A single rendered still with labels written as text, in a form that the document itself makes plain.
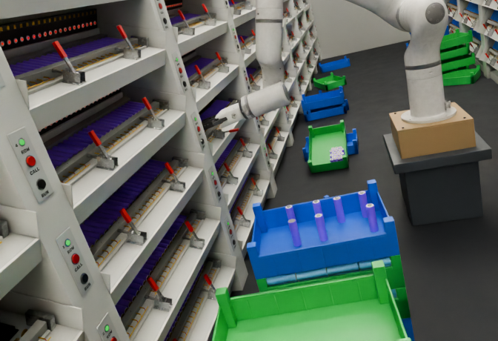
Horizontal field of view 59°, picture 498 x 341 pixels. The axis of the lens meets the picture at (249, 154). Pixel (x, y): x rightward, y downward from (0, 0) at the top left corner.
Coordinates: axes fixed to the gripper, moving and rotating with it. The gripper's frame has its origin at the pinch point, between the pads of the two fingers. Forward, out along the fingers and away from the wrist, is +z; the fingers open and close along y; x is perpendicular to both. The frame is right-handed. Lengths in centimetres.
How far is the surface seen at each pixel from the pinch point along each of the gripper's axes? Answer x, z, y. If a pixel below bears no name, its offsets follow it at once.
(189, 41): 28.9, -8.9, -3.7
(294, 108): -46, 4, 165
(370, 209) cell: -19, -52, -60
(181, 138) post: 3.2, -0.4, -24.3
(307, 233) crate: -22, -36, -58
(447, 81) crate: -72, -101, 185
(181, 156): -2.2, 2.4, -24.6
